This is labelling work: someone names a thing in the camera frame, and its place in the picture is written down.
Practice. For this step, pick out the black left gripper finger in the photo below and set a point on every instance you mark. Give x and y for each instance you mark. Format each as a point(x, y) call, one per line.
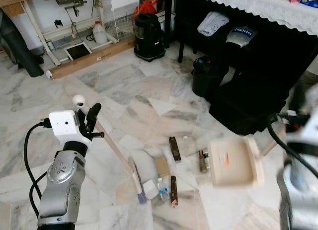
point(84, 118)
point(94, 115)

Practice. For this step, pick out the large black bag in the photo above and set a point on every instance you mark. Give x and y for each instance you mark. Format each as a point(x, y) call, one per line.
point(248, 106)

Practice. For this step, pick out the long wooden plank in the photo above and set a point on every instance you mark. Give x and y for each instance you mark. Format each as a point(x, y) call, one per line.
point(89, 60)

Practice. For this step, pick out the white framed black tablet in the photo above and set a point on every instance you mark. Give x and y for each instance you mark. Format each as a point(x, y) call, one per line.
point(78, 51)

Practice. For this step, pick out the brown cardboard piece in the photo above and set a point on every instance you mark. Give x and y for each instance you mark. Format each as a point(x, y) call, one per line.
point(162, 167)

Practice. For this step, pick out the white plastic jug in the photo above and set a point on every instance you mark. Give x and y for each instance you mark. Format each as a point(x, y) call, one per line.
point(99, 35)

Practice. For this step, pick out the small clear water bottle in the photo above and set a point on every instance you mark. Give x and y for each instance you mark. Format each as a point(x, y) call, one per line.
point(163, 190)

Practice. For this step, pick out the black lidded bin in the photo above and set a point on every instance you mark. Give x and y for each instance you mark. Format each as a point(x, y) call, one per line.
point(208, 76)

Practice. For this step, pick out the black vacuum cleaner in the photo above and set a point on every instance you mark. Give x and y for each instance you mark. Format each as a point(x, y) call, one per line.
point(149, 36)

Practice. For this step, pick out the black rolled mat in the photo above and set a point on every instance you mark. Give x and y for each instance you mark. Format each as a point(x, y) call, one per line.
point(20, 46)

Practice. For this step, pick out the white framed sewing table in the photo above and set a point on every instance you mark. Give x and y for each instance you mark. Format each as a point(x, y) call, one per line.
point(35, 19)

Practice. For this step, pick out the white lace tablecloth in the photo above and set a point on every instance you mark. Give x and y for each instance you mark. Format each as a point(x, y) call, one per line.
point(258, 6)

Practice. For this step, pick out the red plastic bag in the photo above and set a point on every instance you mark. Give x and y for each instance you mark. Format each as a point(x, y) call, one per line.
point(147, 7)

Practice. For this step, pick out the grey folded garment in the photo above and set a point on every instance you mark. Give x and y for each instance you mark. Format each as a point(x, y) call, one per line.
point(212, 24)

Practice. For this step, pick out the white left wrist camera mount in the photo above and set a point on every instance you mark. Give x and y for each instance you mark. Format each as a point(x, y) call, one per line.
point(64, 125)

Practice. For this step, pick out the black table frame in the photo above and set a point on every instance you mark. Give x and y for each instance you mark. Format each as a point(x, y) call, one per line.
point(180, 26)

